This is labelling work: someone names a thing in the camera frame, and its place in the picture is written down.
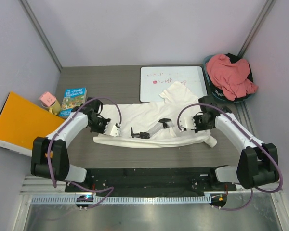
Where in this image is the blue treehouse book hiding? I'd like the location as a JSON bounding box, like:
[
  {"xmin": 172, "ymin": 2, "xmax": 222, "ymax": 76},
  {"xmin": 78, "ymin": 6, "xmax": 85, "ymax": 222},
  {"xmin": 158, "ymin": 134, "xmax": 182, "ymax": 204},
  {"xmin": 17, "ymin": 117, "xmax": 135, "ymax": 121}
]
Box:
[{"xmin": 59, "ymin": 87, "xmax": 87, "ymax": 118}]

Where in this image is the white t-shirt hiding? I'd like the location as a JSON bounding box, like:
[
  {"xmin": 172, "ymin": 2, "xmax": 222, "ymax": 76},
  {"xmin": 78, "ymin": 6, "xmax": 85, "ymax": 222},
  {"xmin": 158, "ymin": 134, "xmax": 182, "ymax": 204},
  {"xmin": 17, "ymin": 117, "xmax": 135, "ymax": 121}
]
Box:
[{"xmin": 93, "ymin": 81, "xmax": 217, "ymax": 148}]

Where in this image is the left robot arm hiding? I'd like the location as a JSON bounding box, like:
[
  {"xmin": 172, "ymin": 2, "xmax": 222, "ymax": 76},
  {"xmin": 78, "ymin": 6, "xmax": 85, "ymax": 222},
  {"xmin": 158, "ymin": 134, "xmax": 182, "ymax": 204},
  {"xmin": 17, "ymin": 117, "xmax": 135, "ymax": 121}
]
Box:
[{"xmin": 31, "ymin": 98, "xmax": 111, "ymax": 192}]

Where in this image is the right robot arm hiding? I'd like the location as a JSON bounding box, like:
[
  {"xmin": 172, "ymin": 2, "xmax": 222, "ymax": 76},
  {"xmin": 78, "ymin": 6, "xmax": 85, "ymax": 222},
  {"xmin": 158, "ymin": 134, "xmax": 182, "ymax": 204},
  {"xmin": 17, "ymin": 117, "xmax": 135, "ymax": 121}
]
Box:
[{"xmin": 193, "ymin": 96, "xmax": 283, "ymax": 193}]

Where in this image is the teal laundry basket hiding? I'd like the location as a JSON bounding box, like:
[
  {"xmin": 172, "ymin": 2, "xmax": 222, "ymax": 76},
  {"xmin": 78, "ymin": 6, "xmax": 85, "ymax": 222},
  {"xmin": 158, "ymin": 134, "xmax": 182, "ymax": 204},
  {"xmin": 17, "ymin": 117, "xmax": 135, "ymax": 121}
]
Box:
[{"xmin": 203, "ymin": 53, "xmax": 253, "ymax": 103}]

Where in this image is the yellow mug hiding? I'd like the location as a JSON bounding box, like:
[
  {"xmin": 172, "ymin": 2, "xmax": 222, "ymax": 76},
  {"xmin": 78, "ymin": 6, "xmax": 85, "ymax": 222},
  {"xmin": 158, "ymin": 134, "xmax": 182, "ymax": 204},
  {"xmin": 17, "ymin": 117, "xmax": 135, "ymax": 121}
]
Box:
[{"xmin": 41, "ymin": 100, "xmax": 61, "ymax": 116}]

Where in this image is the pink t-shirt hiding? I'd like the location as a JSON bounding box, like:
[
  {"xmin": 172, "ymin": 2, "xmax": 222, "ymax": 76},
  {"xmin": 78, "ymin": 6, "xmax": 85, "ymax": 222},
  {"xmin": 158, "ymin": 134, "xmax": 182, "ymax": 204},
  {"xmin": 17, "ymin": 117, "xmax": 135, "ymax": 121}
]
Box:
[{"xmin": 206, "ymin": 53, "xmax": 259, "ymax": 101}]

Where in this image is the white whiteboard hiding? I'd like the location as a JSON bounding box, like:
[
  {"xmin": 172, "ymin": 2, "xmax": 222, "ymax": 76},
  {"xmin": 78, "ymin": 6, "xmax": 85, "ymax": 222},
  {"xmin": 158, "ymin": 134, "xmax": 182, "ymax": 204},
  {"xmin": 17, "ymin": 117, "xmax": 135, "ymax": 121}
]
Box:
[{"xmin": 140, "ymin": 66, "xmax": 208, "ymax": 103}]

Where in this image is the orange book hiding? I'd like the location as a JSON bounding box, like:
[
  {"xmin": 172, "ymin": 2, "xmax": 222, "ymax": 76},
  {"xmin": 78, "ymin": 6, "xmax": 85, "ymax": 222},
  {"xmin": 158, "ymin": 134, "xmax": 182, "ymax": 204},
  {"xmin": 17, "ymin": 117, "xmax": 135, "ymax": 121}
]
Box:
[{"xmin": 0, "ymin": 92, "xmax": 64, "ymax": 156}]

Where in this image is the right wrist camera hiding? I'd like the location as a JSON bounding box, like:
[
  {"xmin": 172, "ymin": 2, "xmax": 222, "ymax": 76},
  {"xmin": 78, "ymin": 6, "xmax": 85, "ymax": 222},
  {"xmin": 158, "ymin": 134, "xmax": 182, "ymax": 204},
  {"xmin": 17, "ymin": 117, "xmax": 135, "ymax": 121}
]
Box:
[{"xmin": 179, "ymin": 116, "xmax": 196, "ymax": 131}]

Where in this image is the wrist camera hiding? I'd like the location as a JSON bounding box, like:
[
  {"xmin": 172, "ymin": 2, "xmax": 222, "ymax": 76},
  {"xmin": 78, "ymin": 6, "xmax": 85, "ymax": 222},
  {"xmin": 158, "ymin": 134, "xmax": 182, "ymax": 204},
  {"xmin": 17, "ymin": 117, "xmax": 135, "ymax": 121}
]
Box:
[
  {"xmin": 179, "ymin": 116, "xmax": 196, "ymax": 131},
  {"xmin": 104, "ymin": 122, "xmax": 121, "ymax": 137}
]

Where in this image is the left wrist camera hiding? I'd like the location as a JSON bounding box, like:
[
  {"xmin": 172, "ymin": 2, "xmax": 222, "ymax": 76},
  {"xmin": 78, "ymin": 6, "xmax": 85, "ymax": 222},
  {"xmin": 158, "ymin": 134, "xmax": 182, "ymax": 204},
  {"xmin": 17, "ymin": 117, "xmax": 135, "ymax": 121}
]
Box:
[{"xmin": 104, "ymin": 122, "xmax": 121, "ymax": 137}]

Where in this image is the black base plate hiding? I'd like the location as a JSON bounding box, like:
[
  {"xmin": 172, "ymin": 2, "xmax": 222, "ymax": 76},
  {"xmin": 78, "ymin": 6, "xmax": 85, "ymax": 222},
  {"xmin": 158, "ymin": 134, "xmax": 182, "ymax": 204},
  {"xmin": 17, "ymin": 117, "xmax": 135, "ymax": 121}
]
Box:
[{"xmin": 65, "ymin": 167, "xmax": 237, "ymax": 193}]

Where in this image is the white slotted cable duct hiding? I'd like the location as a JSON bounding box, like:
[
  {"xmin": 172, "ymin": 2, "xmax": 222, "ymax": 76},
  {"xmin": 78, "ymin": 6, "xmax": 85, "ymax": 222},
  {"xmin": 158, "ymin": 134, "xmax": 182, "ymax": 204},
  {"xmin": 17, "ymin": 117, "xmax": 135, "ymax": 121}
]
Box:
[{"xmin": 31, "ymin": 194, "xmax": 211, "ymax": 205}]

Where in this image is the aluminium rail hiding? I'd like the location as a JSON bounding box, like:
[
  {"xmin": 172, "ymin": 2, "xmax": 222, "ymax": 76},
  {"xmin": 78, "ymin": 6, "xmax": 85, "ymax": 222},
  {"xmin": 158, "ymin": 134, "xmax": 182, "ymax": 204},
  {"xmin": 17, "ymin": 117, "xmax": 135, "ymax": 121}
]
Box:
[{"xmin": 20, "ymin": 176, "xmax": 279, "ymax": 195}]

